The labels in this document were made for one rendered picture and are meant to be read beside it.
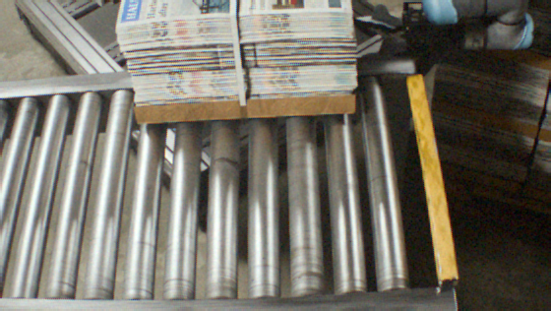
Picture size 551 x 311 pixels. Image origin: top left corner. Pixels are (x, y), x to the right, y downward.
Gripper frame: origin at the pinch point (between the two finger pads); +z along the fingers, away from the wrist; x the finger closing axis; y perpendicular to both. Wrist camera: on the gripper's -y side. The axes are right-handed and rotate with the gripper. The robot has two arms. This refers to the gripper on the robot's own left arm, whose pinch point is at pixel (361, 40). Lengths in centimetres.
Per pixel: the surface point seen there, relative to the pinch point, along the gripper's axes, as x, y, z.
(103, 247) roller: 49, 3, 45
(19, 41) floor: -100, -77, 117
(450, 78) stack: -15.7, -26.5, -23.5
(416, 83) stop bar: 17.6, 5.2, -8.1
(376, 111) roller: 22.3, 3.2, -0.3
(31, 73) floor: -81, -77, 108
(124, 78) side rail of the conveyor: 10.4, 3.2, 45.4
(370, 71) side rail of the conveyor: 12.2, 3.2, -0.3
